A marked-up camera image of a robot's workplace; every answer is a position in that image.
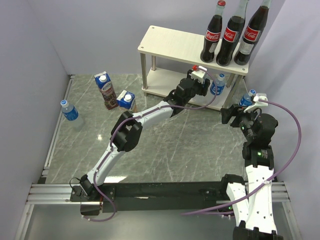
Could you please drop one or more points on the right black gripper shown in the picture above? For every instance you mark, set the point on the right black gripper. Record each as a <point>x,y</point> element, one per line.
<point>235,110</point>

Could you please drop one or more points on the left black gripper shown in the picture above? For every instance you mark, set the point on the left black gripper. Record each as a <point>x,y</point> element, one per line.
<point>202,91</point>

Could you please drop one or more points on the cola glass bottle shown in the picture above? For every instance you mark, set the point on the cola glass bottle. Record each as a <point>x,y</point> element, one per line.
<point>232,34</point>
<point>213,33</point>
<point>252,33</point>

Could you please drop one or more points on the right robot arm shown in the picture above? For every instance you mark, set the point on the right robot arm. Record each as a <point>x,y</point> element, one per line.
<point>252,199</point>

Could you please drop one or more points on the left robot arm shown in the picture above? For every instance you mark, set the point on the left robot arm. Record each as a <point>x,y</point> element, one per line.
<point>126,133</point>

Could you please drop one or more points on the white two-tier wooden shelf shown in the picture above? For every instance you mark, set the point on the white two-tier wooden shelf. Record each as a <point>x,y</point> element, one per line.
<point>167,54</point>

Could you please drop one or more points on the pineapple juice carton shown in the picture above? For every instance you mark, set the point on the pineapple juice carton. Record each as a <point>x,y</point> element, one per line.
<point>127,101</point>

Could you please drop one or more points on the grape juice carton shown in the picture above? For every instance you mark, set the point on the grape juice carton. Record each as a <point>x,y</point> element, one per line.
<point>106,89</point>

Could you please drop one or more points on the black base crossbar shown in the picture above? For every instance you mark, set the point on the black base crossbar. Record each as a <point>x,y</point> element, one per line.
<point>165,195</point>

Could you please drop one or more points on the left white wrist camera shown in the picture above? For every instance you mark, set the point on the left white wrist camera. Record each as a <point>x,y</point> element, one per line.
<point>198,73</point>

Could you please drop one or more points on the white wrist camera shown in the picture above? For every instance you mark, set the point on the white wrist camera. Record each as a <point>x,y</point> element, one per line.
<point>198,73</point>
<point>258,101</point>

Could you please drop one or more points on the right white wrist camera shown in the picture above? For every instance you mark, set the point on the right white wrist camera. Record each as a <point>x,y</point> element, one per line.
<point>258,101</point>

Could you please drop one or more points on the aluminium frame rail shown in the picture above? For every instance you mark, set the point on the aluminium frame rail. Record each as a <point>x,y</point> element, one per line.
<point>193,146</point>

